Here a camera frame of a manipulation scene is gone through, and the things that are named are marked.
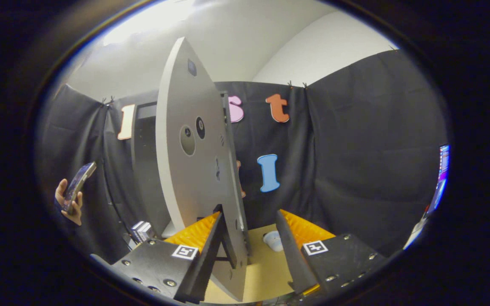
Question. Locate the black backdrop cloth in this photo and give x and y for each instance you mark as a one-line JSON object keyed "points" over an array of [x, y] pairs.
{"points": [[355, 170]]}

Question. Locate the computer monitor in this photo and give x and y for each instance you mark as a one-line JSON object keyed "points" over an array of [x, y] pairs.
{"points": [[440, 178]]}

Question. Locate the white desk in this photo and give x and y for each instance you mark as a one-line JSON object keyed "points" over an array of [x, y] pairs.
{"points": [[415, 233]]}

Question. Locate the grey cabinet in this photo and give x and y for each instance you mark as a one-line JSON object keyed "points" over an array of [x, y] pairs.
{"points": [[143, 170]]}

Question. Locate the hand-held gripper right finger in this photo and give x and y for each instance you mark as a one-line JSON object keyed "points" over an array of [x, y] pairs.
{"points": [[294, 259]]}

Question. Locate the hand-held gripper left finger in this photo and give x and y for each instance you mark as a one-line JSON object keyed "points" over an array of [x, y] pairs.
{"points": [[204, 263]]}

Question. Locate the small white round cup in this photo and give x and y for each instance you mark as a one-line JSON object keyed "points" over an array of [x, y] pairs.
{"points": [[274, 241]]}

